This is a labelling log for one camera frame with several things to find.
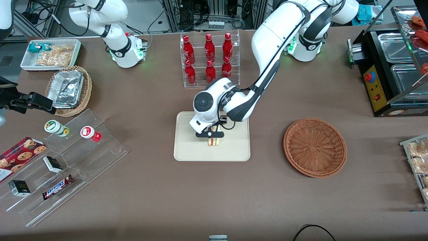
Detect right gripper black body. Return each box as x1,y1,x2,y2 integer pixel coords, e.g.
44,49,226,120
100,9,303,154
0,76,31,114

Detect triangular sandwich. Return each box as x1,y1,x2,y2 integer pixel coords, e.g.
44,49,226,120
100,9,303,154
207,125,224,147

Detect beige rectangular serving tray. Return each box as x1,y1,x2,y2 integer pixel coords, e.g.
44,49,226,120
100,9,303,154
173,111,251,162

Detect light oval wicker basket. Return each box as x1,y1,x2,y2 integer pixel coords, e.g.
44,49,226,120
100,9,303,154
44,65,93,117

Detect brown round wicker basket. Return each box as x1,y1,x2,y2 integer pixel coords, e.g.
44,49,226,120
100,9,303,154
283,117,347,178

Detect tray of wrapped pastries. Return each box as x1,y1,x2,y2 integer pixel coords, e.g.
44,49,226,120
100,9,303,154
400,134,428,211

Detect green lidded cup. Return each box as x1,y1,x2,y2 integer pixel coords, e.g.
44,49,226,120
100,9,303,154
44,119,70,138

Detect stacked aluminium foil containers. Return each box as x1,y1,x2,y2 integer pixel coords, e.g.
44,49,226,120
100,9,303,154
47,70,85,109

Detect clear acrylic bottle rack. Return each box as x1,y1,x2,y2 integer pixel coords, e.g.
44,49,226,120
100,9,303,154
180,30,240,88

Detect white rectangular snack bin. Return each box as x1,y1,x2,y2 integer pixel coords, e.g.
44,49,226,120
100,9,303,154
20,39,82,72

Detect clear bag of crackers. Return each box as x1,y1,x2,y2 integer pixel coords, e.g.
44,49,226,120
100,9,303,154
35,45,75,67

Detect red cola bottle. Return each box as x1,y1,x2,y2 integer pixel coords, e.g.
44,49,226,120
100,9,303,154
221,56,232,80
223,32,233,62
185,60,197,85
205,60,216,83
182,35,195,65
204,33,215,63

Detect teal snack packet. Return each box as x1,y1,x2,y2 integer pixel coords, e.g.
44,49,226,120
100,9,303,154
27,43,51,53

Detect red lidded cup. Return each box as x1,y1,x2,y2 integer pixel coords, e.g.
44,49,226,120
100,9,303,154
80,126,102,143

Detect red plaid cookie box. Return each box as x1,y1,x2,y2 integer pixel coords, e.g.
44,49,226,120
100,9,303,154
0,137,47,183

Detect small black box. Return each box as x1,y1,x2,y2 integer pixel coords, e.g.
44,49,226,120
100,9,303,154
8,180,31,196
43,156,63,173

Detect clear acrylic stepped stand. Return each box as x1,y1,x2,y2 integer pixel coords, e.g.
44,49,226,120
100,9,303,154
43,108,128,183
0,147,88,228

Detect Snickers chocolate bar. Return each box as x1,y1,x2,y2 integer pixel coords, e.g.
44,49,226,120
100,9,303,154
42,174,74,200

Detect silver metal box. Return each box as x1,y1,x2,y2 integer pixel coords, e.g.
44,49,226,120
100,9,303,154
347,38,363,65

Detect black food warmer appliance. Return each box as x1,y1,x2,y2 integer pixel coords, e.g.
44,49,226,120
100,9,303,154
354,5,428,117

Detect steel warmer pan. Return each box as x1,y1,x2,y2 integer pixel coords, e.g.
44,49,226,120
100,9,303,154
391,64,428,101
377,32,414,63

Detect black floor cable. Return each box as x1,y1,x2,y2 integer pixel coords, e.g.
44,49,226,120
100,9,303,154
293,224,336,241

